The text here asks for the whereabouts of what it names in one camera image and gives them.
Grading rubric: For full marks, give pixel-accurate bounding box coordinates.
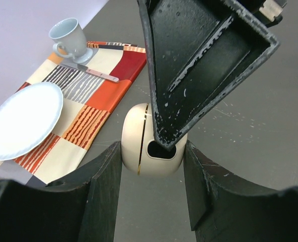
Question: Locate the pink handled knife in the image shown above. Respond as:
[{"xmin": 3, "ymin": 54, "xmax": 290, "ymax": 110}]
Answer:
[{"xmin": 61, "ymin": 63, "xmax": 120, "ymax": 83}]

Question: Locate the multicoloured patchwork placemat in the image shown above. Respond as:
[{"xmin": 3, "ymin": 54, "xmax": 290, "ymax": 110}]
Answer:
[{"xmin": 0, "ymin": 41, "xmax": 146, "ymax": 187}]

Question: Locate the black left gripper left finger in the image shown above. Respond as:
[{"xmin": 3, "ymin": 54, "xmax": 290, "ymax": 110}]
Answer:
[{"xmin": 0, "ymin": 141, "xmax": 122, "ymax": 241}]

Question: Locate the white plate with blue rim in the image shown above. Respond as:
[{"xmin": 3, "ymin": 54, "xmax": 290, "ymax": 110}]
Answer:
[{"xmin": 0, "ymin": 82, "xmax": 63, "ymax": 161}]

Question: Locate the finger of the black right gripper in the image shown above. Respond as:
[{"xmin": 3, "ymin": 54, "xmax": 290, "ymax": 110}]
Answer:
[{"xmin": 138, "ymin": 1, "xmax": 280, "ymax": 150}]

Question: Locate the light blue mug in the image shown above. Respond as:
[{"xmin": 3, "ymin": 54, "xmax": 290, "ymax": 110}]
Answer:
[{"xmin": 49, "ymin": 18, "xmax": 93, "ymax": 64}]

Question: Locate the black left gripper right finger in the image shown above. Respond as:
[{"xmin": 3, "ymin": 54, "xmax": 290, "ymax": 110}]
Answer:
[{"xmin": 183, "ymin": 142, "xmax": 298, "ymax": 241}]

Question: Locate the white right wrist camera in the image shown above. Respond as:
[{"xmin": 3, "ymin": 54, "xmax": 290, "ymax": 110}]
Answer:
[{"xmin": 258, "ymin": 0, "xmax": 287, "ymax": 28}]

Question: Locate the beige case with black oval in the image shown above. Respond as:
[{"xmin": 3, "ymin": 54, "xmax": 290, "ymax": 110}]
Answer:
[{"xmin": 121, "ymin": 103, "xmax": 188, "ymax": 177}]

